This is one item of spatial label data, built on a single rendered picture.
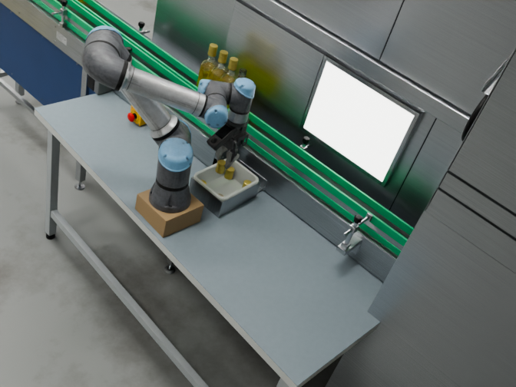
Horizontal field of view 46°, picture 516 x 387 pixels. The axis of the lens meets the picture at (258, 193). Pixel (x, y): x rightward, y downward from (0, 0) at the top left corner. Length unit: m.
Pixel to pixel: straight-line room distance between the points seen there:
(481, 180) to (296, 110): 0.97
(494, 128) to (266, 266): 0.94
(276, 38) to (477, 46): 0.80
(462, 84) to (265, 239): 0.88
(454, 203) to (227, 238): 0.85
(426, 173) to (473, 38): 0.51
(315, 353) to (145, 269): 1.32
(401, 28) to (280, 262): 0.92
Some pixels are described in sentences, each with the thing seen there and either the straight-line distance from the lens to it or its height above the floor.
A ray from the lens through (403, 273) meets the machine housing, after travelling 2.05.
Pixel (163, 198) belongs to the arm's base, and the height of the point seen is 0.88.
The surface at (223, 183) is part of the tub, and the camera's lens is 2.46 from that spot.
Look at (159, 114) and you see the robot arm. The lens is 2.16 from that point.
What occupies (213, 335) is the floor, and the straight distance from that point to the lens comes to 2.92.
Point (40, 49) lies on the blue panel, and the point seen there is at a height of 0.65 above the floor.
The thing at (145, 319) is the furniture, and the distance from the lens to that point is 2.66.
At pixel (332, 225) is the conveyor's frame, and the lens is 2.35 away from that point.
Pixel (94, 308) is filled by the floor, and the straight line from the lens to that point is 2.93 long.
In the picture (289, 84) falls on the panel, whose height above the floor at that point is 1.13.
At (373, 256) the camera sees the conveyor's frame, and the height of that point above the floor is 0.83.
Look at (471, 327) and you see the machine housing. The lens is 2.04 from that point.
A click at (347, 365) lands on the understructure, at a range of 2.44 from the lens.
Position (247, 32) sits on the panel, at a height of 1.22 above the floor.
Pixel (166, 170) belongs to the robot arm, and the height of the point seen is 1.00.
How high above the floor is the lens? 2.32
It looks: 39 degrees down
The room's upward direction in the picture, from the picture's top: 18 degrees clockwise
